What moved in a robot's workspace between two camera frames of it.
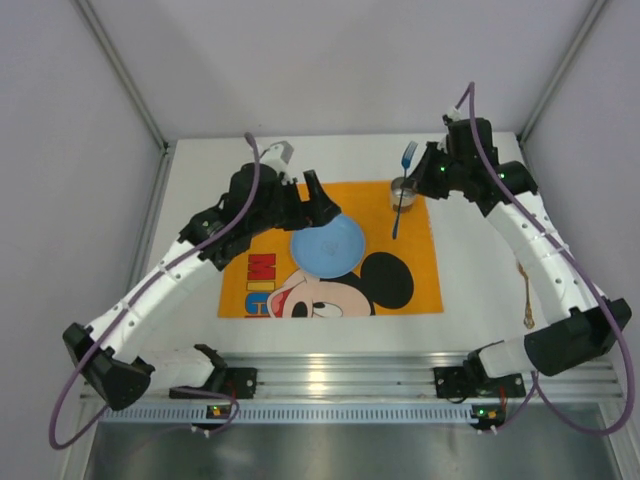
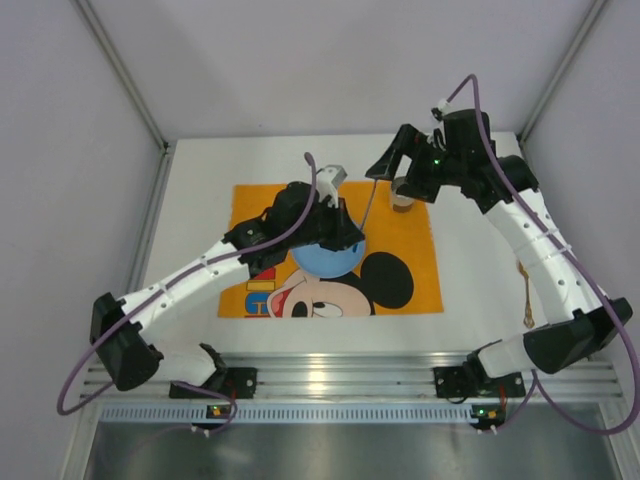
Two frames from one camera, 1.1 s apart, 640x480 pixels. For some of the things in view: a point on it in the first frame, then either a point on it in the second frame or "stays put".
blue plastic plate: (329, 250) stays put
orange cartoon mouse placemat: (394, 276) stays put
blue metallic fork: (406, 160) -> (369, 205)
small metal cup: (408, 194) stays put
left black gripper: (304, 204) -> (342, 230)
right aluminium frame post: (527, 126) stays put
